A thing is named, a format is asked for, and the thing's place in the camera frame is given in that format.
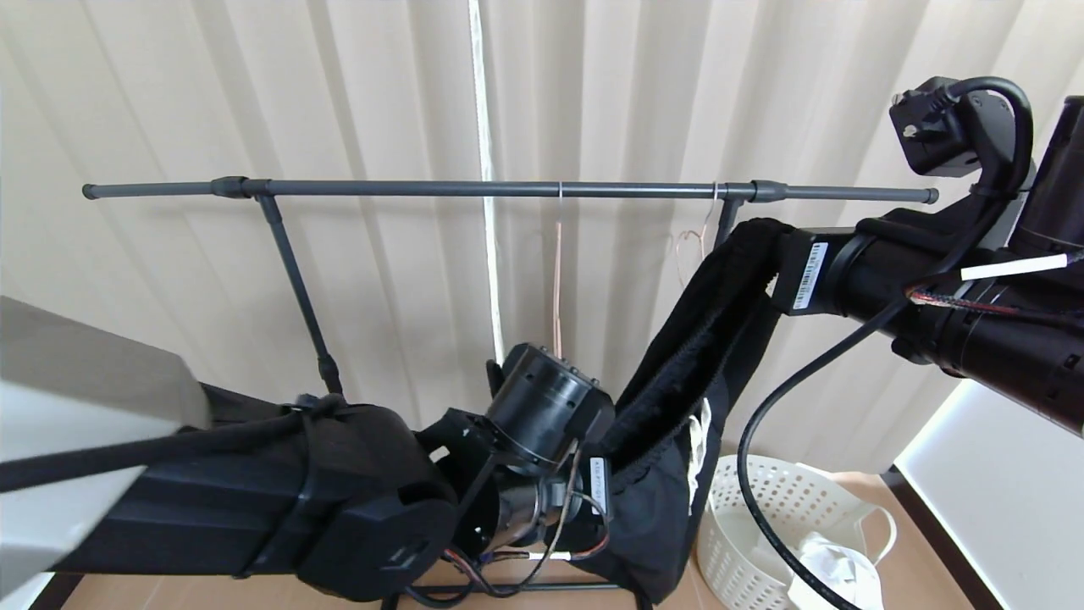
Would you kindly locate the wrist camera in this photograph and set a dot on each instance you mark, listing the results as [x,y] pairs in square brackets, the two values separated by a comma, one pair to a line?
[493,379]
[940,127]

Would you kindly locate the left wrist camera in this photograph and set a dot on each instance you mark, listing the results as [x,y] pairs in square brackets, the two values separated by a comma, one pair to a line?
[493,379]

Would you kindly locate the beige curtain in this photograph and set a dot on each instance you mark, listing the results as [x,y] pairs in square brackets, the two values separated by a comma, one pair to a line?
[212,85]

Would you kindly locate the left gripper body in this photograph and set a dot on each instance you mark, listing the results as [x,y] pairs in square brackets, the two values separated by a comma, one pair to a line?
[576,517]

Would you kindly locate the white laundry basket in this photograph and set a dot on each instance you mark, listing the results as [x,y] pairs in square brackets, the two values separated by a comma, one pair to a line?
[745,508]

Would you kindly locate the white garment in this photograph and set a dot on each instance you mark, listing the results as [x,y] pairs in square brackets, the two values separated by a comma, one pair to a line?
[830,568]

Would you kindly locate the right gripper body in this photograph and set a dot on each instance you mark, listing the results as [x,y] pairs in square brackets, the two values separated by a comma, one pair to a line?
[872,271]

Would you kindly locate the pink clothes hanger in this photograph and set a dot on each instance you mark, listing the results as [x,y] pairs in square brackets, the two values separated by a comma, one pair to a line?
[680,254]
[557,280]

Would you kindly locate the black clothes rack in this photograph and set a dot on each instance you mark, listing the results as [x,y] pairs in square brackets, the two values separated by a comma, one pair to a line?
[423,188]

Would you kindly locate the black shorts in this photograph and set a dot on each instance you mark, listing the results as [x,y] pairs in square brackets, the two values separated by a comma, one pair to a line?
[669,508]

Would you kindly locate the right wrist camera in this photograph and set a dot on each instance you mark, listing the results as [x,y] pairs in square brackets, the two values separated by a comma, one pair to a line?
[940,127]

